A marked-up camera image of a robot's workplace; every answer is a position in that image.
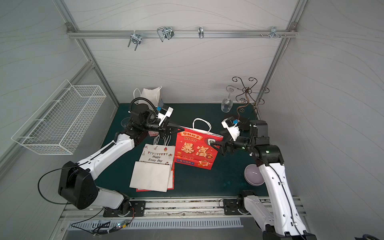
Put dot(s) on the pink bowl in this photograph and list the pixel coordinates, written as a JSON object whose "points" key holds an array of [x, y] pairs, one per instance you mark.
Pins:
{"points": [[253, 175]]}

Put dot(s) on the floral paper bag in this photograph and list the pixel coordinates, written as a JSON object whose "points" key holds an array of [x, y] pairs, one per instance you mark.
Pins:
{"points": [[153, 95]]}

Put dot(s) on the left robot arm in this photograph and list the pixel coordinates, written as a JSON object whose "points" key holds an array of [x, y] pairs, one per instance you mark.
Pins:
{"points": [[77, 180]]}

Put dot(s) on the wine glass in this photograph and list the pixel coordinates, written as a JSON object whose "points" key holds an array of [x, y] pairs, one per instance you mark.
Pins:
{"points": [[227, 104]]}

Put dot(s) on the white vent grille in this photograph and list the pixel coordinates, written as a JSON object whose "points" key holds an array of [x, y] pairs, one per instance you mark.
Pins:
{"points": [[152, 224]]}

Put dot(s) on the white wire basket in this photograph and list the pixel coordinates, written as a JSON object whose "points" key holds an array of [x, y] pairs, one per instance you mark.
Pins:
{"points": [[59, 124]]}

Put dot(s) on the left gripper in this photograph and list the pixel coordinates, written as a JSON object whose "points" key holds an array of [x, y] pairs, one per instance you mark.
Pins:
{"points": [[167, 128]]}

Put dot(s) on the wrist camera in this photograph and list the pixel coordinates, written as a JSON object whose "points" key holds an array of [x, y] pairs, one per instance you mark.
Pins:
{"points": [[231, 125], [164, 112]]}

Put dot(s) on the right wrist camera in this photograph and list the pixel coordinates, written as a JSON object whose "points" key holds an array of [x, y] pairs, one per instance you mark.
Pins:
{"points": [[231, 125]]}

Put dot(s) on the rightmost metal hook clamp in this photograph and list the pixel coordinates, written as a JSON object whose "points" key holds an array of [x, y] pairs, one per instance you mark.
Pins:
{"points": [[273, 34]]}

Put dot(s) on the metal hook clamp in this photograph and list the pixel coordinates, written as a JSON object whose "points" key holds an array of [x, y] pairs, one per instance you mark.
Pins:
{"points": [[165, 33], [273, 34], [201, 32], [135, 40]]}

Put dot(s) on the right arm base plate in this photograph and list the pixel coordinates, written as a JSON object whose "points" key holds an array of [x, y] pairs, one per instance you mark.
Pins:
{"points": [[231, 208]]}

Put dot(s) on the horizontal aluminium rail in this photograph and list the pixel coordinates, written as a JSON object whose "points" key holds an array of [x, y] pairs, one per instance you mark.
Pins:
{"points": [[179, 34]]}

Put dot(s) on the red paper bag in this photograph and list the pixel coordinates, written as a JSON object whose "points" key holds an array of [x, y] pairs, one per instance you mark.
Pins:
{"points": [[193, 146], [170, 182]]}

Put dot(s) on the white paper bag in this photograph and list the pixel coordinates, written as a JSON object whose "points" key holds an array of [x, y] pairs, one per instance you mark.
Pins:
{"points": [[153, 169]]}

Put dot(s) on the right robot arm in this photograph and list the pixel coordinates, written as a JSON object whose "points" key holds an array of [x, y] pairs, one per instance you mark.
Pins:
{"points": [[283, 222]]}

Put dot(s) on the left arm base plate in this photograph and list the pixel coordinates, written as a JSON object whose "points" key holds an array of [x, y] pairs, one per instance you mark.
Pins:
{"points": [[136, 208]]}

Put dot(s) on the leftmost metal hook clamp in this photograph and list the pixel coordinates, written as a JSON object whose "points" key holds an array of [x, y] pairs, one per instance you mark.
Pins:
{"points": [[135, 40]]}

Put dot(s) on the scrolled metal glass rack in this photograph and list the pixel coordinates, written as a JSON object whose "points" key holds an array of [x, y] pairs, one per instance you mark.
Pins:
{"points": [[245, 99]]}

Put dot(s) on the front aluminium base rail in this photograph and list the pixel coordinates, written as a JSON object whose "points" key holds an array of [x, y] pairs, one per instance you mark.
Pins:
{"points": [[156, 208]]}

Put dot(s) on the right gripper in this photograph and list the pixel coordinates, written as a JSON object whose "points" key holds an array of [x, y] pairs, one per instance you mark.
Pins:
{"points": [[228, 145]]}

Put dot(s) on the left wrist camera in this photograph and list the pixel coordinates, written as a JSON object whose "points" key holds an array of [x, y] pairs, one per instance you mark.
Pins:
{"points": [[164, 112]]}

